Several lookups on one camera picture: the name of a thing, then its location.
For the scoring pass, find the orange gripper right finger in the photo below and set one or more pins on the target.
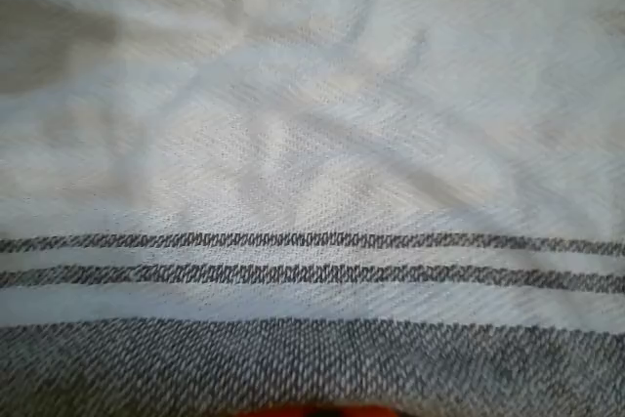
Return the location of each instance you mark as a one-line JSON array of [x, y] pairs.
[[361, 409]]

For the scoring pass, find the white grey-striped towel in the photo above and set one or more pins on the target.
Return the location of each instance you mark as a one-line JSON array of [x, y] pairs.
[[312, 143]]

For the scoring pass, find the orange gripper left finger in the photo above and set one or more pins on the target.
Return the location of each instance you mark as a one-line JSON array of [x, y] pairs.
[[288, 409]]

